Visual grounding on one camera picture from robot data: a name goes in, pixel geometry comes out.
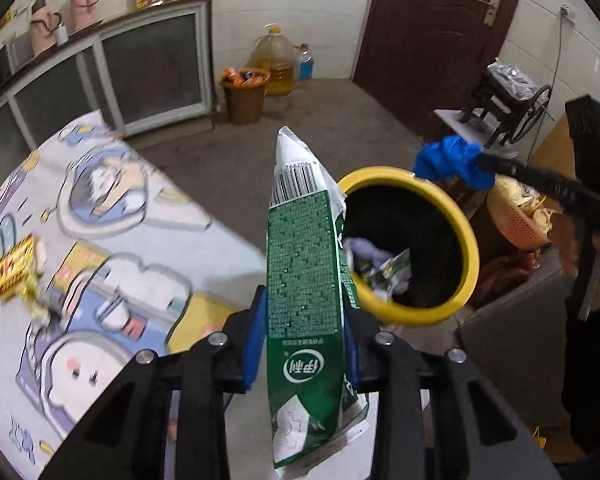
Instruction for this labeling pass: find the pink thermos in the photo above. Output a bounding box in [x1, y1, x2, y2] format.
[27, 7, 64, 54]
[67, 0, 101, 31]

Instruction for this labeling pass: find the cartoon printed tablecloth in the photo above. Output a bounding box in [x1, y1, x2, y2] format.
[0, 122, 381, 480]

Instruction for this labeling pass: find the grey box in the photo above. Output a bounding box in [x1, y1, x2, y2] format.
[456, 266, 576, 431]

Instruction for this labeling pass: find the yellow trash bin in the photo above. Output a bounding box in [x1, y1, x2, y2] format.
[337, 166, 481, 329]

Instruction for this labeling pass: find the person's right hand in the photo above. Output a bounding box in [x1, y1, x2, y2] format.
[547, 212, 600, 312]

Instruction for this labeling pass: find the person's right forearm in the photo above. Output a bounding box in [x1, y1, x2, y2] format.
[560, 287, 600, 467]

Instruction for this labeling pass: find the metal door handle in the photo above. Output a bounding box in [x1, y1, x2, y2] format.
[472, 0, 501, 27]

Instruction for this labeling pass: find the small yellow wrapper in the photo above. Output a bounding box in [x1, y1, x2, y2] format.
[22, 280, 62, 327]

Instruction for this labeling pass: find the large cooking oil jug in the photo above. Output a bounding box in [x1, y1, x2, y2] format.
[252, 23, 299, 97]

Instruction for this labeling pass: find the blue wrapper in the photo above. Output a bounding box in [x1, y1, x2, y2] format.
[413, 135, 497, 192]

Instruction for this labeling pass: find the white low stool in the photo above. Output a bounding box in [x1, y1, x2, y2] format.
[433, 107, 522, 154]

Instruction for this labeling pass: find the yellow red small box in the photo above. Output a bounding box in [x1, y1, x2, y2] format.
[0, 233, 49, 302]

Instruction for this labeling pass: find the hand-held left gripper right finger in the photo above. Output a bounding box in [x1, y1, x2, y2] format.
[342, 305, 563, 480]

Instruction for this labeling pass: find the white paper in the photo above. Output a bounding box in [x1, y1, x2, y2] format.
[343, 236, 388, 277]

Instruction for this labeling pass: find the kitchen cabinet with glass doors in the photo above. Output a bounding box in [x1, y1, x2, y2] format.
[0, 0, 217, 202]

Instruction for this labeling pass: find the blue plastic bottle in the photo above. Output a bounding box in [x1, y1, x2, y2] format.
[296, 44, 315, 81]

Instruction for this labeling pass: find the black noodle press machine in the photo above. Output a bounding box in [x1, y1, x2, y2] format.
[459, 77, 554, 149]

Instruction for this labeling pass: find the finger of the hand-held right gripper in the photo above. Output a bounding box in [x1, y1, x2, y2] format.
[477, 152, 547, 186]

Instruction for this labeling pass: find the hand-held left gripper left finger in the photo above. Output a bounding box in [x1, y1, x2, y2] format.
[37, 285, 269, 480]

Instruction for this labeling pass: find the silver plastic bag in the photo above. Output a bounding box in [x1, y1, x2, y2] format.
[487, 59, 537, 99]

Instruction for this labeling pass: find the wooden cutting board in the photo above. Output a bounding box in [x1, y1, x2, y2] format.
[529, 114, 582, 182]

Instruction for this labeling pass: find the dark red door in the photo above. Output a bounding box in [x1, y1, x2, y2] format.
[350, 0, 529, 144]

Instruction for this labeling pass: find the pink basket with peels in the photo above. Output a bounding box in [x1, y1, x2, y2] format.
[486, 175, 567, 252]

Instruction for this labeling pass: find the brown waste basket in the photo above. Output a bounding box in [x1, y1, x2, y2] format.
[221, 67, 271, 125]

